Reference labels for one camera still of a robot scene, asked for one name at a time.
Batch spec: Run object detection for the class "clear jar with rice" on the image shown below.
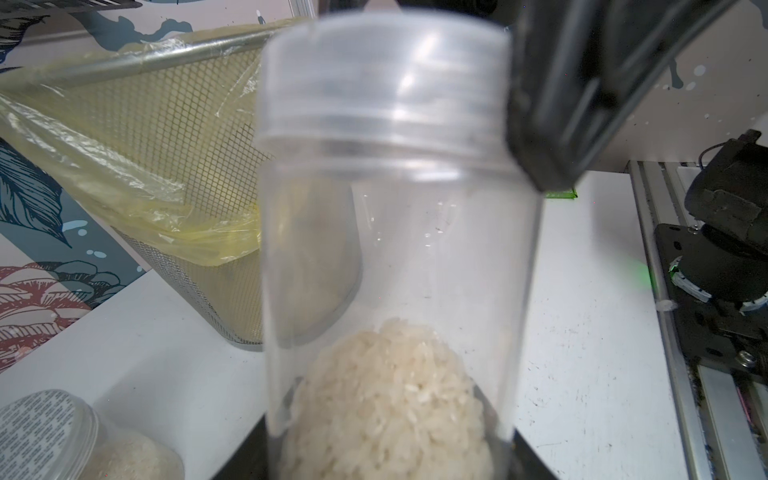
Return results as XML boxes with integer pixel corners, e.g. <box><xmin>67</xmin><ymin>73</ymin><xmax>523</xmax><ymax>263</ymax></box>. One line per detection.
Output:
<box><xmin>255</xmin><ymin>11</ymin><xmax>543</xmax><ymax>479</ymax></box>

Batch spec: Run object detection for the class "mesh bin with yellow bag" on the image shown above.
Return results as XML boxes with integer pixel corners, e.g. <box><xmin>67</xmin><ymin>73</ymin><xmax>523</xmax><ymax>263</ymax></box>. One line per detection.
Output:
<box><xmin>1</xmin><ymin>20</ymin><xmax>290</xmax><ymax>349</ymax></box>

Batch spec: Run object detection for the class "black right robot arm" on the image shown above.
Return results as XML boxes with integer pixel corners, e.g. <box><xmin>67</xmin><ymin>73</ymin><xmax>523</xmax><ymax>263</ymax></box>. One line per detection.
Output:
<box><xmin>506</xmin><ymin>1</ymin><xmax>767</xmax><ymax>377</ymax></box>

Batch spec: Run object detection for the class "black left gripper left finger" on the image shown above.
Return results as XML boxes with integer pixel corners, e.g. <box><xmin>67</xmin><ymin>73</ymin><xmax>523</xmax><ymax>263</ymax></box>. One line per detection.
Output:
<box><xmin>212</xmin><ymin>416</ymin><xmax>267</xmax><ymax>480</ymax></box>

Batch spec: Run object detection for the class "clear jar with sealed top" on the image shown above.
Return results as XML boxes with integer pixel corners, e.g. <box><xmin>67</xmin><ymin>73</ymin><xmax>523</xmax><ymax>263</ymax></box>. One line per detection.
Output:
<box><xmin>1</xmin><ymin>389</ymin><xmax>185</xmax><ymax>479</ymax></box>

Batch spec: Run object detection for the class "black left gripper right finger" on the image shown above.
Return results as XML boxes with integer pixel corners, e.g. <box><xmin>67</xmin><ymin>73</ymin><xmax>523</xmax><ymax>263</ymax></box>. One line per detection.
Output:
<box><xmin>509</xmin><ymin>431</ymin><xmax>557</xmax><ymax>480</ymax></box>

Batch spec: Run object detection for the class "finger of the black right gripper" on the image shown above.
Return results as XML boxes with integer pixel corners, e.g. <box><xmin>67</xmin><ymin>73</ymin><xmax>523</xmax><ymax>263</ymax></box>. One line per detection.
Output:
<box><xmin>506</xmin><ymin>0</ymin><xmax>732</xmax><ymax>192</ymax></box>

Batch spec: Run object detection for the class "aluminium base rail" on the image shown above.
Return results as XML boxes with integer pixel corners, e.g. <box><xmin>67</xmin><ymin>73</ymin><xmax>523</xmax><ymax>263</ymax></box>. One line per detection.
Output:
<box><xmin>628</xmin><ymin>161</ymin><xmax>767</xmax><ymax>479</ymax></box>

